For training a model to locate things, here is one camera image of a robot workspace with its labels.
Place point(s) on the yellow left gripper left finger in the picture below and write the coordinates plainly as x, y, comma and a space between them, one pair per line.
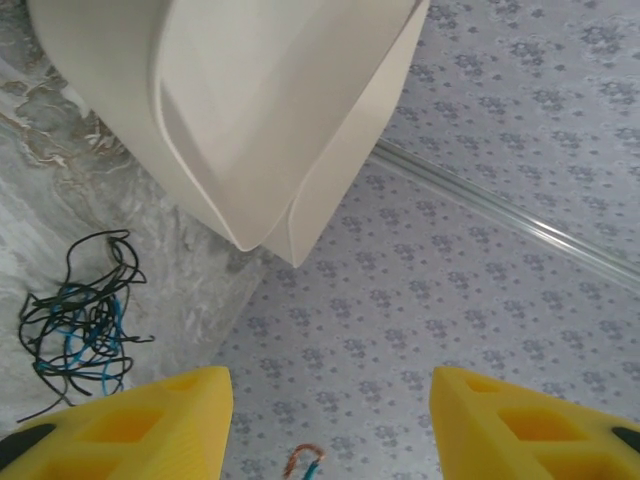
125, 435

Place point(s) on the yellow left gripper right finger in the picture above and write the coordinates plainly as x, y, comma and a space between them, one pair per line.
525, 440

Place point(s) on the cream plastic tray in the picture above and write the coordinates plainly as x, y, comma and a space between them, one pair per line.
225, 125
347, 150

